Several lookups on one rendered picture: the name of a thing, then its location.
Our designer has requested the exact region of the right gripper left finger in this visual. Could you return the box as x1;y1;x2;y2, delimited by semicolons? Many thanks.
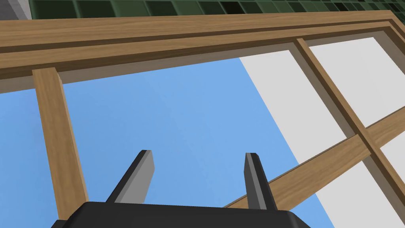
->
105;150;155;205

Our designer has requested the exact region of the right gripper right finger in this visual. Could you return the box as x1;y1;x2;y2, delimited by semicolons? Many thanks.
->
243;152;278;211

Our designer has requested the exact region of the wooden framed window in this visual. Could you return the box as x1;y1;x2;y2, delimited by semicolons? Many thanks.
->
0;10;405;228

